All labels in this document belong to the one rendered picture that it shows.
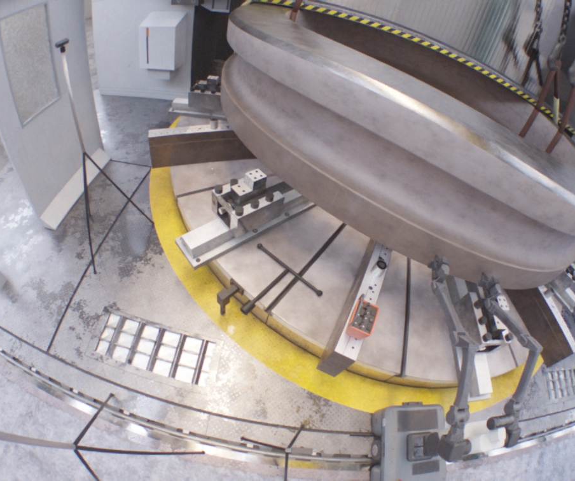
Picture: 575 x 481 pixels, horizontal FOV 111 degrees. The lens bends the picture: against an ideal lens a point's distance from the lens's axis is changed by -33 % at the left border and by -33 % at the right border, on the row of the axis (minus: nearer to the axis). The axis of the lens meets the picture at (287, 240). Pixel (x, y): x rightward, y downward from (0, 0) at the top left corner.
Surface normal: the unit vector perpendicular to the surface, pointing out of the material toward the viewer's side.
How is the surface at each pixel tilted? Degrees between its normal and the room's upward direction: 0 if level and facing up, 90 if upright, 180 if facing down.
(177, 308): 0
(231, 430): 0
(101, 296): 0
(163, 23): 24
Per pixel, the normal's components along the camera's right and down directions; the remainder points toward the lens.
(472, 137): -0.16, 0.02
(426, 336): 0.18, -0.62
